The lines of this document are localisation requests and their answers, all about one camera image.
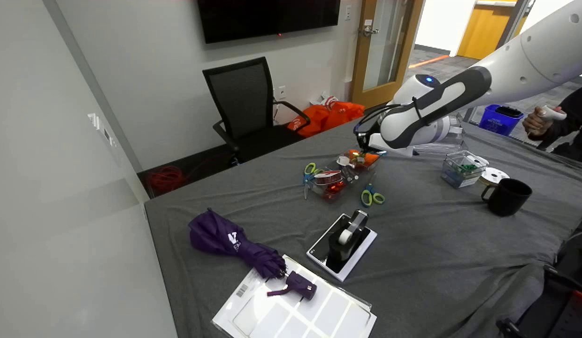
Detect small square clear container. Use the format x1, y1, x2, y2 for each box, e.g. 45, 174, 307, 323
441, 148, 490, 189

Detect green handled scissors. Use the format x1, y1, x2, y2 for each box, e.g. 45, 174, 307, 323
300, 159, 321, 189

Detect wooden door with glass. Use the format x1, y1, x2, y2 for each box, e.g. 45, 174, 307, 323
349, 0, 426, 112

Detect large white ribbon spool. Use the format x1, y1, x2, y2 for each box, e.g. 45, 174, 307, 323
480, 165, 510, 186

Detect orange gift bow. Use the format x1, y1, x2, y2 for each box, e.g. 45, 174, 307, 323
345, 148, 381, 170

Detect grey tablecloth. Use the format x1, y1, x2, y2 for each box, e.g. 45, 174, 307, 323
142, 97, 582, 338

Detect red object on floor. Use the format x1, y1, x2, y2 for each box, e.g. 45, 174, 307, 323
144, 163, 193, 197

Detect white label sheet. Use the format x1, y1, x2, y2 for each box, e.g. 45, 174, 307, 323
210, 251, 379, 338

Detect black mesh office chair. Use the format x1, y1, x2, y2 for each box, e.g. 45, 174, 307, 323
200, 54, 311, 165

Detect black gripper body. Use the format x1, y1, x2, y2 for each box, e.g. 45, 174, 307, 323
351, 109, 386, 154

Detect white handheld controller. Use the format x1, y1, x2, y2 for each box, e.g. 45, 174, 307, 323
531, 105, 568, 124

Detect person in dark clothes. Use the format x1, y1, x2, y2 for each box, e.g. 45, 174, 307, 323
522, 80, 582, 165

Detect blue bin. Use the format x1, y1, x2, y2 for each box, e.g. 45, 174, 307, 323
476, 103, 525, 137

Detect black tape dispenser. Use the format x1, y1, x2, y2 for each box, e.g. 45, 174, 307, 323
324, 208, 373, 272

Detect black wall television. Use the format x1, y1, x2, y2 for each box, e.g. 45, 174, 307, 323
195, 0, 341, 45

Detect purple folded umbrella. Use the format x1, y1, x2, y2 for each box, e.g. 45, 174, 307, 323
187, 208, 319, 302

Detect red ribbon bow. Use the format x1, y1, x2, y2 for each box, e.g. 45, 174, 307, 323
321, 176, 347, 199

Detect black mug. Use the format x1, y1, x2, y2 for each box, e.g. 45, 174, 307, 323
478, 176, 535, 217

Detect orange plastic bag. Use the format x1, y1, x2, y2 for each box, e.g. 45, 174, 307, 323
285, 99, 368, 140

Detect green and blue scissors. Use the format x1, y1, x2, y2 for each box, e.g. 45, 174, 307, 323
358, 182, 386, 208

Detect green gift bow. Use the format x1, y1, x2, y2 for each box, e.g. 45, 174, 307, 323
454, 155, 486, 182

